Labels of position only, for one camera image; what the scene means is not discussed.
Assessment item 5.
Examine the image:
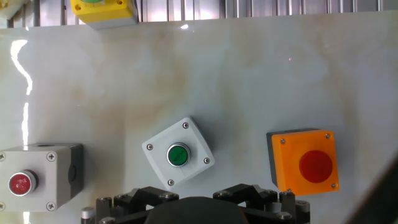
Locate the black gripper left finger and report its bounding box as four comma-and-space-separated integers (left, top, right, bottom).
81, 185, 198, 224

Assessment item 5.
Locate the yellow box green mushroom button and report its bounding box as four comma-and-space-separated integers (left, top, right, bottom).
70, 0, 139, 31

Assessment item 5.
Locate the grey box red button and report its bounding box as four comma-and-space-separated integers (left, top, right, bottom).
0, 142, 84, 213

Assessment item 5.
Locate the orange box red mushroom button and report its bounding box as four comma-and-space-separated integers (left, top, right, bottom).
266, 128, 340, 197

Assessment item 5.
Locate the white box green button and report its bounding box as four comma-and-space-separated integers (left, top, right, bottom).
141, 116, 216, 188

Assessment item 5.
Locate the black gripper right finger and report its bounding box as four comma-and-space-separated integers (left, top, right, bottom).
197, 183, 312, 224

